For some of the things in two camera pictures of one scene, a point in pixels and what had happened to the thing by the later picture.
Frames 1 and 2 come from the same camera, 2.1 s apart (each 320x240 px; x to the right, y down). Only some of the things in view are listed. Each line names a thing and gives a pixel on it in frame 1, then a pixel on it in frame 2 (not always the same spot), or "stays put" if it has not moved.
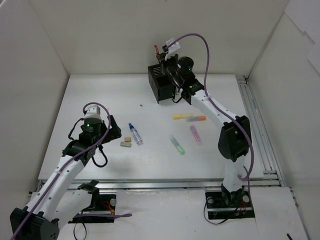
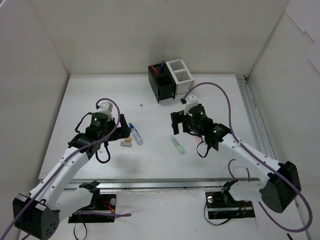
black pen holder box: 163,89 stays put
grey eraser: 127,144 stays put
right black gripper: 163,59 -> 181,120
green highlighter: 178,146 stays put
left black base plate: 103,204 stays put
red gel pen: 157,50 -> 156,71
